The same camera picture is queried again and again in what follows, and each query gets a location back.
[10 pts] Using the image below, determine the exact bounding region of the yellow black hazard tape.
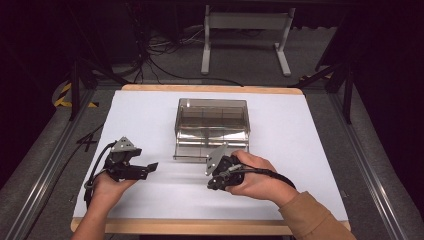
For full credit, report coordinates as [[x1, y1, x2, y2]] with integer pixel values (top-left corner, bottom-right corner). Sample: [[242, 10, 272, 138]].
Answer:
[[53, 82, 100, 109]]

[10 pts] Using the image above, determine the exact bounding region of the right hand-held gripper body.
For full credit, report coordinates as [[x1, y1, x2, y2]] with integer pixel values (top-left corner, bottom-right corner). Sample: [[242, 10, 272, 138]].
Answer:
[[204, 142, 246, 192]]

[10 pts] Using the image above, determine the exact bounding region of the hand-held gripper black cable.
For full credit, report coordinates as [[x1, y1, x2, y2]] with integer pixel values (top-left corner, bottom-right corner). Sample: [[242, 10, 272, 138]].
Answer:
[[218, 163, 298, 190], [83, 141, 118, 210]]

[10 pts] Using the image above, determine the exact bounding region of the transparent grey drawer box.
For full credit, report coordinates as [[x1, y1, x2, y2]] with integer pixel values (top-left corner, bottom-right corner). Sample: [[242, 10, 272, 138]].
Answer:
[[174, 97, 251, 144]]

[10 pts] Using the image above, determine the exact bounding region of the thin black floor cable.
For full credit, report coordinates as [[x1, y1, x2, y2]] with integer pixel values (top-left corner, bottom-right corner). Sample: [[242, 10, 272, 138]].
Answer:
[[22, 123, 105, 240]]

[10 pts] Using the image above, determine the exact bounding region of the long black floor cable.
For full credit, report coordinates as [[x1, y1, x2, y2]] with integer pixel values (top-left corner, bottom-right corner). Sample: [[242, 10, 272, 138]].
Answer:
[[146, 56, 245, 88]]

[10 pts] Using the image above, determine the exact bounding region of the white metal table frame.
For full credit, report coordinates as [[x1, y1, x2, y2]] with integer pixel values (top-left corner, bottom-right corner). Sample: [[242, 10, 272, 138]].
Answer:
[[200, 4, 297, 77]]

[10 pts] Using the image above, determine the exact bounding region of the right hand-held gripper black cable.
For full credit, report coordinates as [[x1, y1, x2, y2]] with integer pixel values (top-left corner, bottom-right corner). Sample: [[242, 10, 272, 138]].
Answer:
[[218, 163, 298, 190]]

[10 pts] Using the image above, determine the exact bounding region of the person's left hand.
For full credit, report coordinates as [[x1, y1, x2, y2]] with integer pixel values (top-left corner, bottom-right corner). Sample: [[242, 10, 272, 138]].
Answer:
[[90, 171, 138, 214]]

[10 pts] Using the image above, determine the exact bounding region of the bundle of floor cables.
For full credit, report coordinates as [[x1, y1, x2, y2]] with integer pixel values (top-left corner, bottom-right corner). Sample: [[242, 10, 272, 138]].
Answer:
[[131, 24, 209, 84]]

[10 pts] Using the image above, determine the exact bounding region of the left hand-held gripper black cable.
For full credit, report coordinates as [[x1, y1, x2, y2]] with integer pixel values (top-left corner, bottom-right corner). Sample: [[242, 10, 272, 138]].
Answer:
[[83, 141, 118, 210]]

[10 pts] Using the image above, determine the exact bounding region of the black metal stand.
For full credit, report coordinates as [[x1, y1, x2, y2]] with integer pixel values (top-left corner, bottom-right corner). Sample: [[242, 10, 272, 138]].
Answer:
[[67, 54, 129, 122], [289, 58, 355, 125]]

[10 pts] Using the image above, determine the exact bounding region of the transparent grey drawer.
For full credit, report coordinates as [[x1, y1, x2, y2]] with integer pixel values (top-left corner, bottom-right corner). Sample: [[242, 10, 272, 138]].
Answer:
[[172, 138, 251, 163]]

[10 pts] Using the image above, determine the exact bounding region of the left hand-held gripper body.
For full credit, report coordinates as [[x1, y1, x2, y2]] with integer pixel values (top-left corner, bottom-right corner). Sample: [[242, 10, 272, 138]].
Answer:
[[103, 136, 143, 183]]

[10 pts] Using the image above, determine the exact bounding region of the aluminium rail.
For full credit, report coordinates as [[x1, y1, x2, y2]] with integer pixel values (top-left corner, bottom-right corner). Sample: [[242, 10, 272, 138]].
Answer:
[[327, 83, 407, 240], [3, 89, 98, 240]]

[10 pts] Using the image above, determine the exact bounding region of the person's right hand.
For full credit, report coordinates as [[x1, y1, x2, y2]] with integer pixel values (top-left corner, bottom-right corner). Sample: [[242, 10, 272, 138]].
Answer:
[[225, 149, 300, 208]]

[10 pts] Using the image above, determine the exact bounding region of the white table sheet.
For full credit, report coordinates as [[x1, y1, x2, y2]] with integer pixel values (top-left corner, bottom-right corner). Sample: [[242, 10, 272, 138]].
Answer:
[[72, 89, 350, 222]]

